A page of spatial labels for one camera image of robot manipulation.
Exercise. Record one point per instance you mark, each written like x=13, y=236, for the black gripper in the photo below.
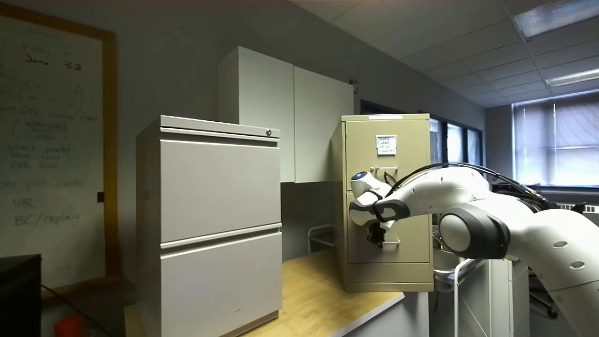
x=376, y=228

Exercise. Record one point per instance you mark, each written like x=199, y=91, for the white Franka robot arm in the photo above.
x=543, y=243

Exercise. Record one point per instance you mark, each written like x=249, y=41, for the beige metal file cabinet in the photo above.
x=412, y=273

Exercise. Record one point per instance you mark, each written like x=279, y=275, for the white base cabinet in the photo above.
x=399, y=320

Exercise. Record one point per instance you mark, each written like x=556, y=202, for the white paper drawer label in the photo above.
x=386, y=144

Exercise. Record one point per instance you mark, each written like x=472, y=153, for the beige cabinet labelled drawer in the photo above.
x=414, y=133

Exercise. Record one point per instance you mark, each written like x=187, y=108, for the grey metal file cabinet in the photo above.
x=212, y=187

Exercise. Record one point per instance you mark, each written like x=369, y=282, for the chrome tube rack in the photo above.
x=320, y=232

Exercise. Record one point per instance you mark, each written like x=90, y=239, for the grey metal basin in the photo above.
x=444, y=262

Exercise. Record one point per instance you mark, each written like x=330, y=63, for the dark narrow window row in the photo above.
x=455, y=140

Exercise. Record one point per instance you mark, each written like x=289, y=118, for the white side counter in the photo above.
x=498, y=299

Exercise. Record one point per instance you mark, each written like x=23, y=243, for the black office chair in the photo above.
x=541, y=295

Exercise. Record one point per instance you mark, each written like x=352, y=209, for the window with blinds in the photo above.
x=562, y=142

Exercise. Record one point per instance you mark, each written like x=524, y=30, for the narrow ceiling light panel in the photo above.
x=573, y=76

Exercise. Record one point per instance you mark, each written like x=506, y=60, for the large ceiling light panel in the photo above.
x=554, y=15

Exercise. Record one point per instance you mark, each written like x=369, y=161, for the small red object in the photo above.
x=69, y=325

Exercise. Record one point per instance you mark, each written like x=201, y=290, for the wood framed whiteboard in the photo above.
x=56, y=155

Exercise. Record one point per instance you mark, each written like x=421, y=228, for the black box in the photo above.
x=19, y=295

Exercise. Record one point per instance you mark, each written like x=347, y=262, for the white metal tube frame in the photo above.
x=457, y=292

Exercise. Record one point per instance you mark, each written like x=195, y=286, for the white wall cabinet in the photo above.
x=311, y=123

